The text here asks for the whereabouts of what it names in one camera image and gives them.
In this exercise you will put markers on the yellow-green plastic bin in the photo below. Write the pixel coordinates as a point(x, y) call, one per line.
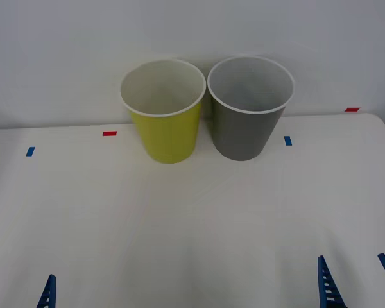
point(170, 138)

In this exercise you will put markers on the grey plastic bin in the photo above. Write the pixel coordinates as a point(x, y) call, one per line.
point(244, 134)

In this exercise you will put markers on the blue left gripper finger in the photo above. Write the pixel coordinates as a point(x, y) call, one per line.
point(48, 293)

